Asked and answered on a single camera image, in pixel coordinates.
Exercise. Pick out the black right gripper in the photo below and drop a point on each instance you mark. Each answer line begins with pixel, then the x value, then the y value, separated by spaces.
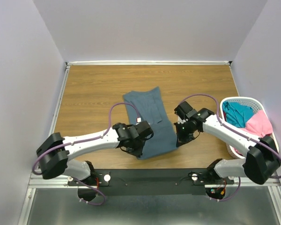
pixel 182 139

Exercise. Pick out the grey-blue t-shirt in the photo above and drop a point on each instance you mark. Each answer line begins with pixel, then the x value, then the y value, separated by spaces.
pixel 150 107

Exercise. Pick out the pink t-shirt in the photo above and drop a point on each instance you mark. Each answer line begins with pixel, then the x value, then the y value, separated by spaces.
pixel 258 125

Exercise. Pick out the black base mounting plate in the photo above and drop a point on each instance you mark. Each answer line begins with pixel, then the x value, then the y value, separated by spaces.
pixel 89 190

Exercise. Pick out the white plastic laundry basket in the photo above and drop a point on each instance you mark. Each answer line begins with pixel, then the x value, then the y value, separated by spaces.
pixel 247 101

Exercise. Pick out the aluminium front rail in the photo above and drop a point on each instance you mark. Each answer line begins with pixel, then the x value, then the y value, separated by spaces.
pixel 192 177

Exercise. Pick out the teal t-shirt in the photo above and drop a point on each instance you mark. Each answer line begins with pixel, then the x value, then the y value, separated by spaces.
pixel 237 114

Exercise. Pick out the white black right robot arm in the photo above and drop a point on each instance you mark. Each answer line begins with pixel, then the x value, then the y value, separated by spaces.
pixel 260 156

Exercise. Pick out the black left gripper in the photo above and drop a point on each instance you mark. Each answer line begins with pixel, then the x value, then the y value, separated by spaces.
pixel 137 153

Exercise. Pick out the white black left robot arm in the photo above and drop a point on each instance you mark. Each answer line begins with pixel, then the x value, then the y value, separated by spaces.
pixel 56 155

